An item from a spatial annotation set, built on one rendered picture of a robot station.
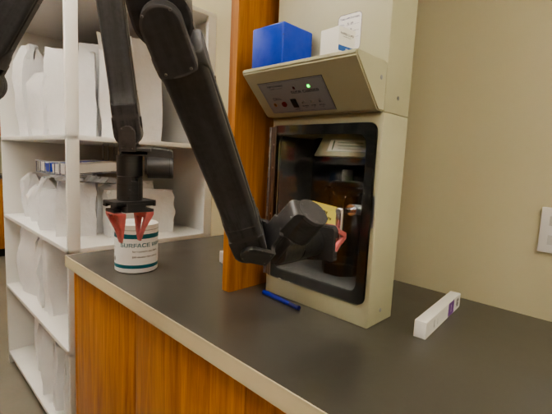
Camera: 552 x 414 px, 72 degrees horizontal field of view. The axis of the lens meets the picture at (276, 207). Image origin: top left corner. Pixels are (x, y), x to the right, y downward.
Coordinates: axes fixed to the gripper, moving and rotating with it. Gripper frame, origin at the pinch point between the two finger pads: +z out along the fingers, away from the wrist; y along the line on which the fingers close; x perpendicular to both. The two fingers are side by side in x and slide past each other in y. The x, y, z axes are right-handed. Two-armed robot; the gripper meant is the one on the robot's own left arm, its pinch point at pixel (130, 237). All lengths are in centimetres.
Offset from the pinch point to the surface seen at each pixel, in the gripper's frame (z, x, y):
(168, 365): 30.2, -8.9, 5.2
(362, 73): -37, -45, 24
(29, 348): 102, 174, 16
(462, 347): 17, -63, 40
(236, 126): -27.8, -8.7, 24.6
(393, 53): -42, -46, 35
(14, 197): 8, 178, 13
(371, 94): -33, -45, 28
